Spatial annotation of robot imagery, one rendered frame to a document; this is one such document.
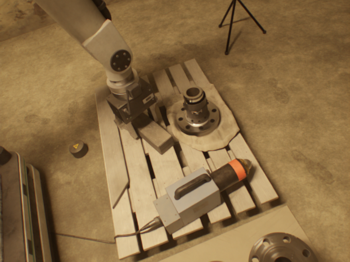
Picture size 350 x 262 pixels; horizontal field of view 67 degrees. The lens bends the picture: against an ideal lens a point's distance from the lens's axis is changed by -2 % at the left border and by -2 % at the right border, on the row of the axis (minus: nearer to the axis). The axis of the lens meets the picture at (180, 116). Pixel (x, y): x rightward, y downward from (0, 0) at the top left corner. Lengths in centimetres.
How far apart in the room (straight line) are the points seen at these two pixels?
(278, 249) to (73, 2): 119
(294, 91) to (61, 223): 171
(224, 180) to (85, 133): 117
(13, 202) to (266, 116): 152
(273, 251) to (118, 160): 92
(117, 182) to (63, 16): 88
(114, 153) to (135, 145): 13
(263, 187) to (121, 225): 72
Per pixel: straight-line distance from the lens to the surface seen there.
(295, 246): 123
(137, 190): 150
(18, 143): 237
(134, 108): 145
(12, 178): 169
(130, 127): 158
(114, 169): 159
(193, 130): 156
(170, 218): 127
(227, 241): 147
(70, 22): 113
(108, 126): 180
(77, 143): 195
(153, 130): 158
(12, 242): 150
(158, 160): 155
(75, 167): 194
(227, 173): 129
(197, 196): 123
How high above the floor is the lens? 143
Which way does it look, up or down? 49 degrees down
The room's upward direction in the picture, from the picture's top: 15 degrees counter-clockwise
